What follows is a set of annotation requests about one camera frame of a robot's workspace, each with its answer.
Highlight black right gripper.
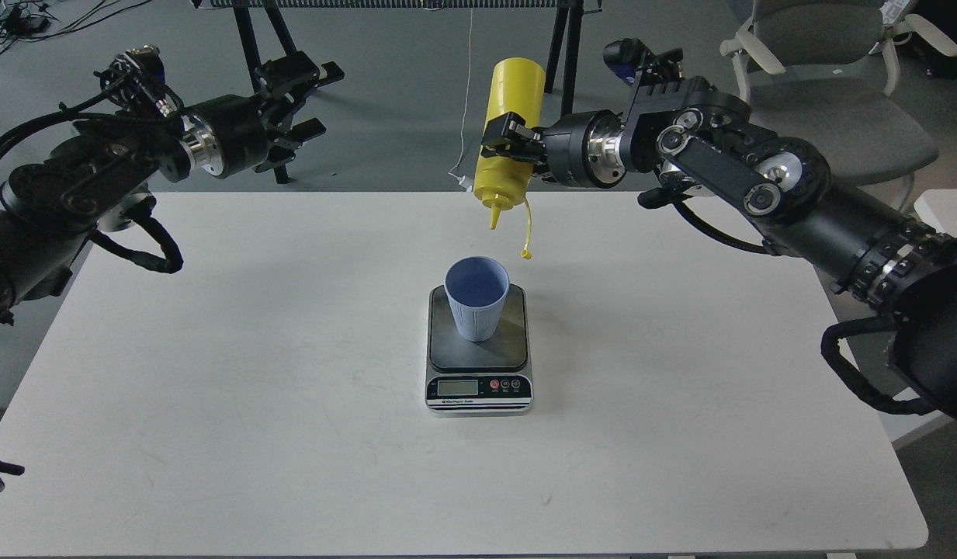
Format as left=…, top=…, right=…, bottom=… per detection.
left=480, top=110, right=626, bottom=189

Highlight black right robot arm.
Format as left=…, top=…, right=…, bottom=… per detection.
left=478, top=39, right=957, bottom=420

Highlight grey office chair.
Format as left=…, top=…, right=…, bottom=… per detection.
left=719, top=1, right=957, bottom=209

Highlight black digital kitchen scale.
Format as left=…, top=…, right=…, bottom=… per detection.
left=424, top=284, right=534, bottom=416

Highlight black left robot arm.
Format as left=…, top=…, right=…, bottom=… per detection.
left=0, top=45, right=344, bottom=325

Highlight blue plastic cup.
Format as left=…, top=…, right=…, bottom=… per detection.
left=443, top=257, right=511, bottom=342

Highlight yellow squeeze bottle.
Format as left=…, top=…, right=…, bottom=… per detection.
left=473, top=57, right=546, bottom=259

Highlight white hanging cable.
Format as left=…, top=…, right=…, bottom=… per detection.
left=448, top=8, right=476, bottom=187

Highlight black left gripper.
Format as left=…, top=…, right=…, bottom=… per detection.
left=185, top=52, right=345, bottom=179

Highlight black legged background table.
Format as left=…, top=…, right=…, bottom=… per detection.
left=191, top=0, right=603, bottom=186

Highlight black floor cables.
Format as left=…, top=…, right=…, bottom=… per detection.
left=0, top=0, right=149, bottom=69

